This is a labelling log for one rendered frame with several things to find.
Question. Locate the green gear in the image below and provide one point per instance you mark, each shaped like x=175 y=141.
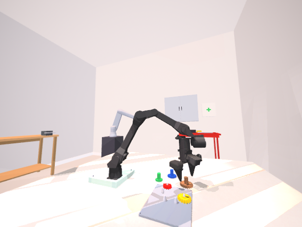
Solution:
x=158 y=178

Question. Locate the blue gear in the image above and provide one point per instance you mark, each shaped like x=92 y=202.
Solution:
x=171 y=174

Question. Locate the red gear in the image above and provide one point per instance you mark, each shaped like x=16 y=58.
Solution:
x=167 y=186

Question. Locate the orange gear with hub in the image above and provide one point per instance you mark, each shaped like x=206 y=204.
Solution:
x=186 y=183

